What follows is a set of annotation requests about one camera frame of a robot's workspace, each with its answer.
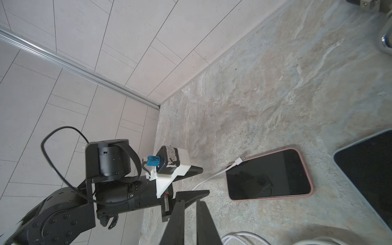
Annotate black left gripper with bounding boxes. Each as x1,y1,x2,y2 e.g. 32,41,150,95
96,165,210,222

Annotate green case phone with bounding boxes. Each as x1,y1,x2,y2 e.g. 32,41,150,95
333,129,392,229

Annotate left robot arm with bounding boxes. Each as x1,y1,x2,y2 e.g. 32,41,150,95
1,139,209,245

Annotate white charging cable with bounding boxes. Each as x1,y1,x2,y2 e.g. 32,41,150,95
192,155,246,191

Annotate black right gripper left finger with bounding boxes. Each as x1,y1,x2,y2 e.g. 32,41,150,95
160,200,185,245

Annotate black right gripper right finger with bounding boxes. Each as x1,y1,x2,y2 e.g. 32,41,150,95
197,200,222,245

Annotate black poker chip case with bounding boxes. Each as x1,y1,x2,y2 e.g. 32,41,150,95
346,0,392,56

